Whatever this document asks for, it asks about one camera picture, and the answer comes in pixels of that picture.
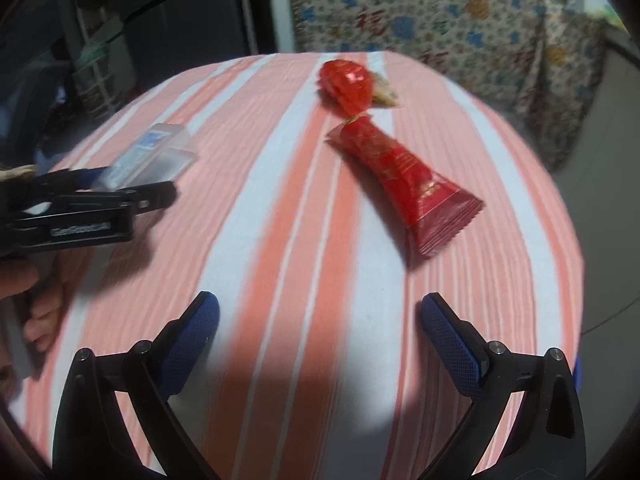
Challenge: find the long red candy wrapper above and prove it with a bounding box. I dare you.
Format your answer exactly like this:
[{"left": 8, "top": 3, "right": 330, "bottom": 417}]
[{"left": 326, "top": 114, "right": 485, "bottom": 262}]

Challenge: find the small beige wrapper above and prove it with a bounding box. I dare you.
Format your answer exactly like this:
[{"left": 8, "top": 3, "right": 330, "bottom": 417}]
[{"left": 369, "top": 72, "right": 402, "bottom": 109}]

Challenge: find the pink striped tablecloth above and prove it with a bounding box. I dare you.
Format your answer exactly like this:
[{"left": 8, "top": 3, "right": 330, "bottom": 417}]
[{"left": 22, "top": 51, "right": 587, "bottom": 480}]

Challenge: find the printed blanket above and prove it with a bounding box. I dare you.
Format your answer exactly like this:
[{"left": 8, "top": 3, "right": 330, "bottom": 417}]
[{"left": 284, "top": 0, "right": 610, "bottom": 173}]

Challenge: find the clear plastic box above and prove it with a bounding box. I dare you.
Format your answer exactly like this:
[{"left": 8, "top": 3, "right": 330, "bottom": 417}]
[{"left": 97, "top": 122, "right": 197, "bottom": 192}]

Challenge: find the crumpled red plastic wrapper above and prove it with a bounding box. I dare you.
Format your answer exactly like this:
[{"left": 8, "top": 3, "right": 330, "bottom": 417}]
[{"left": 318, "top": 59, "right": 375, "bottom": 115}]

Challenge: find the dark refrigerator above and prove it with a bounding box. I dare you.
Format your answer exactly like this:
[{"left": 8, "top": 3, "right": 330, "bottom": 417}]
[{"left": 75, "top": 0, "right": 275, "bottom": 61}]

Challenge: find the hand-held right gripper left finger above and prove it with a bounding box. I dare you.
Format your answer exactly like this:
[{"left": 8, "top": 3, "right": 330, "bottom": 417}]
[{"left": 51, "top": 290, "right": 222, "bottom": 480}]

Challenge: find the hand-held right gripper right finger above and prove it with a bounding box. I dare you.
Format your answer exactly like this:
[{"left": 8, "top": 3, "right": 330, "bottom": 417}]
[{"left": 419, "top": 292, "right": 587, "bottom": 480}]

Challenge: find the white wire rack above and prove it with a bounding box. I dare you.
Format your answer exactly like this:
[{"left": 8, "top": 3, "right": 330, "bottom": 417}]
[{"left": 67, "top": 7, "right": 133, "bottom": 118}]

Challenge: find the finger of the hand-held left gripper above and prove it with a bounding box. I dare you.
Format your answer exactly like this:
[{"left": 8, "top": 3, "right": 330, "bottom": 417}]
[
  {"left": 87, "top": 181, "right": 179, "bottom": 216},
  {"left": 30, "top": 166, "right": 109, "bottom": 192}
]

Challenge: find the person's left hand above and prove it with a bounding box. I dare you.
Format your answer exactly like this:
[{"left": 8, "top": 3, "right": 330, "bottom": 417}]
[{"left": 0, "top": 259, "right": 60, "bottom": 357}]

